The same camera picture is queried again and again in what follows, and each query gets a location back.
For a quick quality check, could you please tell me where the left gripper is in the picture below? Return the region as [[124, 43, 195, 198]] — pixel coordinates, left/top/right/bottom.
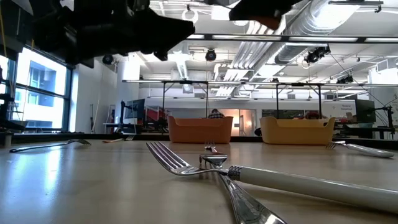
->
[[76, 12, 196, 65]]

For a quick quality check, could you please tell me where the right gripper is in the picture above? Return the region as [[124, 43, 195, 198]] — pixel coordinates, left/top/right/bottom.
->
[[229, 0, 302, 22]]

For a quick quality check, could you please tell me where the wooden-handled fork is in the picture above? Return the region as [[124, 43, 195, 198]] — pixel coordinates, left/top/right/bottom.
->
[[101, 135, 135, 144]]

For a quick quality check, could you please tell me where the white-handled fork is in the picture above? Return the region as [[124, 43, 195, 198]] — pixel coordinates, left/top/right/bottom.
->
[[325, 140, 395, 159], [146, 141, 398, 215]]

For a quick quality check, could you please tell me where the long ceiling light bar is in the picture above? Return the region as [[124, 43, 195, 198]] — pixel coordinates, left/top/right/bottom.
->
[[186, 32, 398, 44]]

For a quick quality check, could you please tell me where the red rack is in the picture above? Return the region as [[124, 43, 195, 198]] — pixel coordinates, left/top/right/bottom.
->
[[144, 105, 169, 125]]

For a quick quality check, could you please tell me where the computer monitor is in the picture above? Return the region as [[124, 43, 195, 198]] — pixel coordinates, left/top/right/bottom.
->
[[355, 98, 377, 124], [123, 98, 146, 121]]

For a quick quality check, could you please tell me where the orange plastic bin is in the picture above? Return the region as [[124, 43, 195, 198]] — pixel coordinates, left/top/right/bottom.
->
[[167, 115, 234, 144]]

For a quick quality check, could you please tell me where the yellow plastic bin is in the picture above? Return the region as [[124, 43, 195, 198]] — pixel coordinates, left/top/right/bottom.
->
[[259, 116, 336, 146]]

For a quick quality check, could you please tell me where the black fork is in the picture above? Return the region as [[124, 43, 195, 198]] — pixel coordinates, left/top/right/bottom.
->
[[9, 139, 92, 154]]

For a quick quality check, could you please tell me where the large window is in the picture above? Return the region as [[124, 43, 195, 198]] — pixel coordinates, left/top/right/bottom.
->
[[0, 46, 74, 133]]

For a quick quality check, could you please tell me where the black equipment stand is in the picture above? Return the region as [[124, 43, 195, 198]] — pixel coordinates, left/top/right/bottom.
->
[[0, 60, 27, 133]]

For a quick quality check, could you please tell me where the white ceiling ring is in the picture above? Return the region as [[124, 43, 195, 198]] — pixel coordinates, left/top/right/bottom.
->
[[181, 8, 200, 26]]

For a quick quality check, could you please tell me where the black overhead metal frame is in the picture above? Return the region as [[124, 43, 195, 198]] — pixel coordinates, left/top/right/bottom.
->
[[161, 79, 324, 121]]

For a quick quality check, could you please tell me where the silver ventilation duct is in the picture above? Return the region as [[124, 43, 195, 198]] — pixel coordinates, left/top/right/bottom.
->
[[275, 0, 361, 65]]

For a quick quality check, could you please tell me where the black aluminium table frame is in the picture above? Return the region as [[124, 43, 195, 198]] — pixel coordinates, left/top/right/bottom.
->
[[0, 132, 398, 151]]

